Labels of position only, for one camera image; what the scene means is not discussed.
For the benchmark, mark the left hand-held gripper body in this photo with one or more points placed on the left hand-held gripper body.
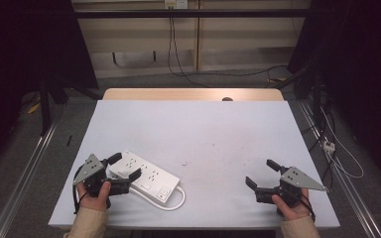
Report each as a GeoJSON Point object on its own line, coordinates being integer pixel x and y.
{"type": "Point", "coordinates": [89, 169]}

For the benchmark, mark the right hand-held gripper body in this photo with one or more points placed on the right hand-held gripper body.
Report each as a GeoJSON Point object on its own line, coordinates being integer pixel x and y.
{"type": "Point", "coordinates": [294, 180]}

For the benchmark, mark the person's right hand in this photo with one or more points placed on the person's right hand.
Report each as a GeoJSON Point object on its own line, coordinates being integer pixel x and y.
{"type": "Point", "coordinates": [291, 210]}

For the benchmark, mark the person's left hand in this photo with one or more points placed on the person's left hand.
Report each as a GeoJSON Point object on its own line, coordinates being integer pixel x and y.
{"type": "Point", "coordinates": [96, 199]}

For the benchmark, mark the small black floor piece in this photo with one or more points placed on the small black floor piece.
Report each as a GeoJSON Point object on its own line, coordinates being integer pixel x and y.
{"type": "Point", "coordinates": [69, 140]}

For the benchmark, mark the small white floor power strip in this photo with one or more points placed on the small white floor power strip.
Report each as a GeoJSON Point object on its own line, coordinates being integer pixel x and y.
{"type": "Point", "coordinates": [329, 146]}

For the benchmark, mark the black metal stand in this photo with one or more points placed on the black metal stand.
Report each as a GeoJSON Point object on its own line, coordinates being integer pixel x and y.
{"type": "Point", "coordinates": [45, 109]}

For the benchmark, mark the wooden table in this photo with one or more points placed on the wooden table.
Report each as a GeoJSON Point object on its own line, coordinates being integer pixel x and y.
{"type": "Point", "coordinates": [165, 94]}

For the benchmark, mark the yellow floor tape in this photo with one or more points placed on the yellow floor tape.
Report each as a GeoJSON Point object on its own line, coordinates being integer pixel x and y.
{"type": "Point", "coordinates": [33, 108]}

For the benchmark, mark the black curtain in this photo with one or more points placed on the black curtain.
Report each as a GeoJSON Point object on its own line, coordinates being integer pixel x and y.
{"type": "Point", "coordinates": [26, 49]}
{"type": "Point", "coordinates": [360, 66]}

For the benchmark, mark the black horizontal bar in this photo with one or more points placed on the black horizontal bar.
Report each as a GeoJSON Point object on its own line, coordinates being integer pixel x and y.
{"type": "Point", "coordinates": [191, 13]}

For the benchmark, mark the aluminium floor rail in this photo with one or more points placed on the aluminium floor rail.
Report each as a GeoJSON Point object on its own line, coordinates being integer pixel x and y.
{"type": "Point", "coordinates": [350, 191]}
{"type": "Point", "coordinates": [23, 175]}

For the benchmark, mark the white wall socket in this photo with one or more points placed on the white wall socket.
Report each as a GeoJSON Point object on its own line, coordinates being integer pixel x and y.
{"type": "Point", "coordinates": [176, 3]}

